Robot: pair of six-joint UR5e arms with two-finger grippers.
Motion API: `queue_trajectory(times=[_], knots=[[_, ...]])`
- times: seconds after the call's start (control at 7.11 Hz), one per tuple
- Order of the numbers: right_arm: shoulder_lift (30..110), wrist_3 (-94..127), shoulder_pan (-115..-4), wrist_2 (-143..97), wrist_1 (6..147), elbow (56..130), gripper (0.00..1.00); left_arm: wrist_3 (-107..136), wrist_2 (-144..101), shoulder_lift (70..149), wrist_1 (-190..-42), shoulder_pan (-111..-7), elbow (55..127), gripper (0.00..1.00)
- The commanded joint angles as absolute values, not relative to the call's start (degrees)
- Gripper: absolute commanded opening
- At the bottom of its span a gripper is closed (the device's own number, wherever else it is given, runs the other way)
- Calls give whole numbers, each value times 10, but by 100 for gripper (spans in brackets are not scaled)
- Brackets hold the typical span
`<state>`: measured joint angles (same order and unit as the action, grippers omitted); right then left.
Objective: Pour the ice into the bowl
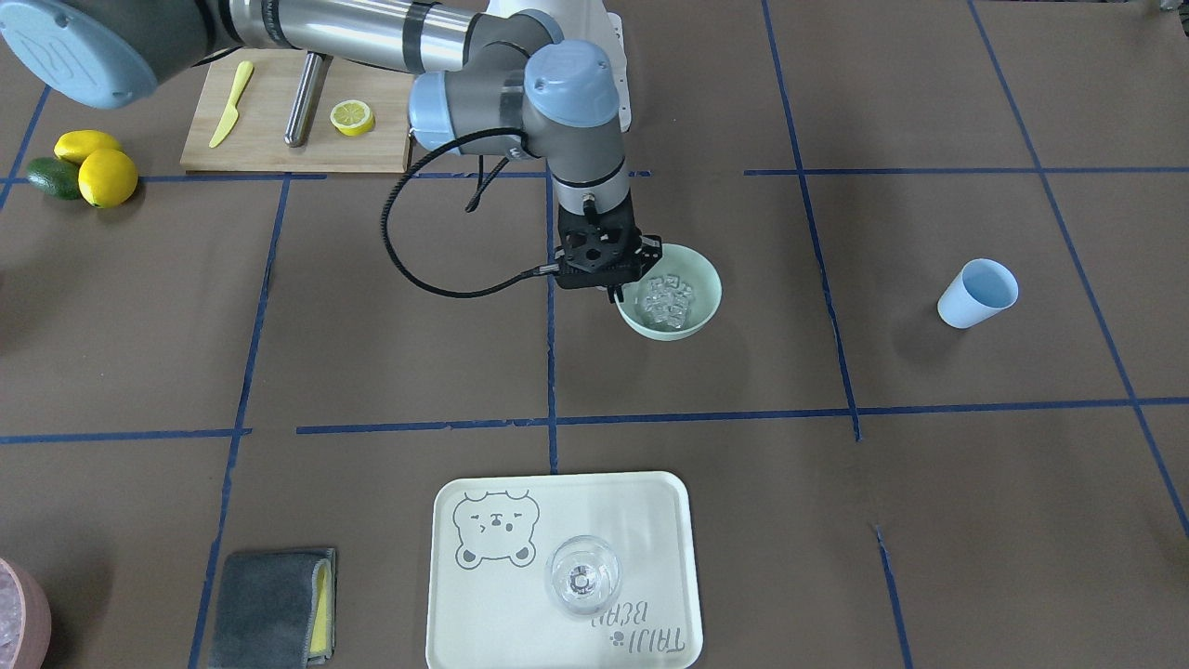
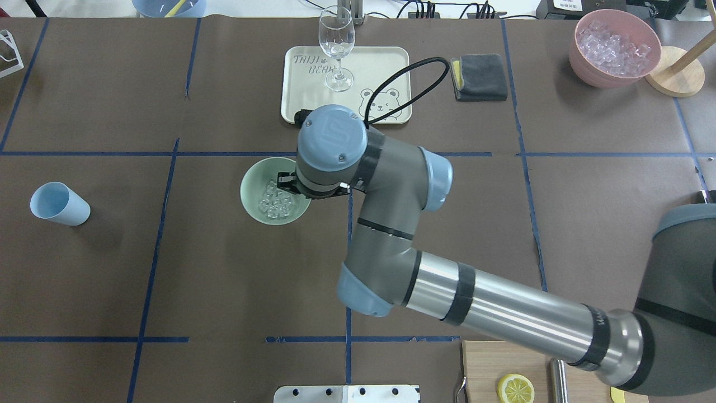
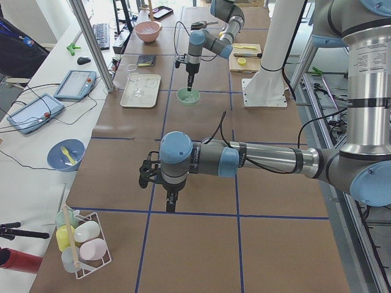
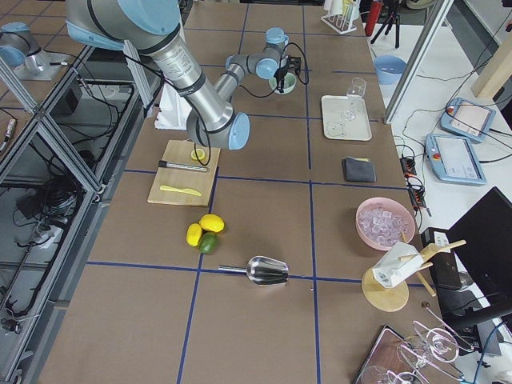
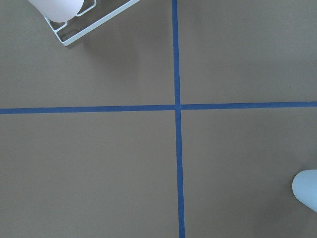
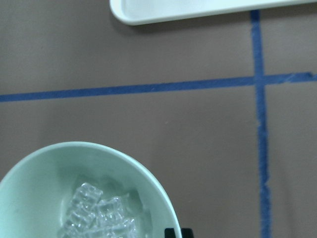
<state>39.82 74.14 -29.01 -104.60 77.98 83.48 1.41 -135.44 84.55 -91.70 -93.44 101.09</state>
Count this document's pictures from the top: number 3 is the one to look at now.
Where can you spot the green ceramic bowl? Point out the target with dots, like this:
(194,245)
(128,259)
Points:
(183,92)

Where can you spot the clear ice cubes in bowl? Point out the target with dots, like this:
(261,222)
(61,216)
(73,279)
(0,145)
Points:
(189,99)

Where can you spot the pink bowl with ice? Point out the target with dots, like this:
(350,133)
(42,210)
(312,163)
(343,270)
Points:
(148,31)

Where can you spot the blue bowl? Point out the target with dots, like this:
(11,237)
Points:
(59,162)

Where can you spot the grey folded cloth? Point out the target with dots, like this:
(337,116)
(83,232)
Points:
(146,60)

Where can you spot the cream bear tray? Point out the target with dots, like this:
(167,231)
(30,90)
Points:
(149,83)

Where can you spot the half lemon slice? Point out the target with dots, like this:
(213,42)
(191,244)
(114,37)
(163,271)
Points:
(242,61)

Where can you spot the wooden cutting board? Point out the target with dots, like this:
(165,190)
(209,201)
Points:
(253,64)

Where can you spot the clear wine glass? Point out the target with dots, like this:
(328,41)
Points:
(134,79)

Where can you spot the steel muddler black tip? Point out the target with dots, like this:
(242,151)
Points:
(248,55)

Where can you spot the small clear glass dish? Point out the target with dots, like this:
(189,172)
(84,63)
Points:
(131,67)

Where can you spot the yellow plastic knife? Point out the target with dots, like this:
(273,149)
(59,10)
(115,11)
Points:
(245,47)

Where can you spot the white plastic cup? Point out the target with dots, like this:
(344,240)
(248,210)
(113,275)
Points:
(87,231)

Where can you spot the pink plastic cup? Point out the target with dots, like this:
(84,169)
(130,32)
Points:
(93,250)

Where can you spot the black keyboard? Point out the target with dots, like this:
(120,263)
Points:
(101,33)

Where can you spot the black computer mouse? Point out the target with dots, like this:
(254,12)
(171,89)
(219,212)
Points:
(83,60)

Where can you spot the far blue teach pendant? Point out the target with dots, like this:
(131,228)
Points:
(76,85)

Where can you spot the blue teach pendant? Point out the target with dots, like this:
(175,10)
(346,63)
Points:
(35,114)
(76,85)

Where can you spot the green plastic cup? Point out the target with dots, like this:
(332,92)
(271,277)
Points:
(60,219)

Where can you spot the yellow plastic cup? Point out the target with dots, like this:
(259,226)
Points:
(62,238)

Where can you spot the wooden stick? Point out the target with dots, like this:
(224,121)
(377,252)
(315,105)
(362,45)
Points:
(70,235)

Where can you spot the yellow plastic fork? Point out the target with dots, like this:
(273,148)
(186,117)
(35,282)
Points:
(66,153)

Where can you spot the clear plastic cup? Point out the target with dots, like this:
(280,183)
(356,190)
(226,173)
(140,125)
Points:
(68,261)

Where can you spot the green clamp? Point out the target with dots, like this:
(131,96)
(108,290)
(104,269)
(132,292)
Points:
(71,48)

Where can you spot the near blue teach pendant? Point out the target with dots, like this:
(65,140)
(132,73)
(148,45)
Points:
(35,114)

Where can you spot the black tripod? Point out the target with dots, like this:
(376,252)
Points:
(11,230)

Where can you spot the seated person black shirt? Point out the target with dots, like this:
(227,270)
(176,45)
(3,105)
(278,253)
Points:
(21,56)

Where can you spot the red bottle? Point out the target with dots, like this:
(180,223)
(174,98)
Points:
(20,261)

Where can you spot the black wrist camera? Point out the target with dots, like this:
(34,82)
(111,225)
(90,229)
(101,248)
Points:
(150,171)

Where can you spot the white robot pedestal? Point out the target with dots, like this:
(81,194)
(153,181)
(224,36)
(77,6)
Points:
(266,88)

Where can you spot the white wire cup rack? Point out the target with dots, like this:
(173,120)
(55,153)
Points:
(82,242)

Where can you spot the aluminium frame post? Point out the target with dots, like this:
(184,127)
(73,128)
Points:
(84,23)

